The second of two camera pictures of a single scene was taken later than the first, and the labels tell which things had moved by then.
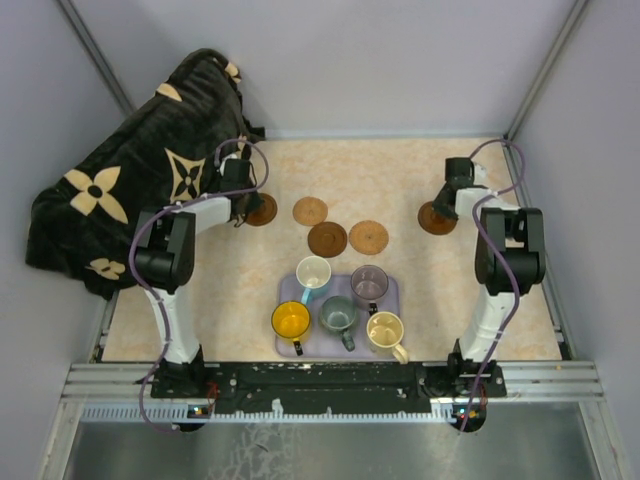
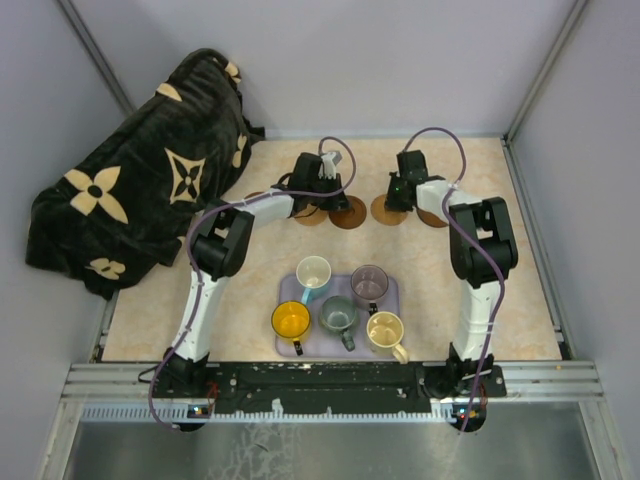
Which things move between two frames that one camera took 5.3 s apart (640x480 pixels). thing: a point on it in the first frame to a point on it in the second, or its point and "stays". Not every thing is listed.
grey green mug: x=339 y=313 stays
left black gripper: x=255 y=204 to x=336 y=202
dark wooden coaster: x=327 y=239 to x=349 y=218
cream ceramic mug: x=385 y=329 stays
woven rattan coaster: x=310 y=211 stays
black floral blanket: x=82 y=230 stays
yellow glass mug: x=290 y=319 stays
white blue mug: x=312 y=272 stays
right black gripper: x=437 y=202 to x=390 y=202
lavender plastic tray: x=319 y=341 stays
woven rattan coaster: x=368 y=237 to x=385 y=216
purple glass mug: x=367 y=285 stays
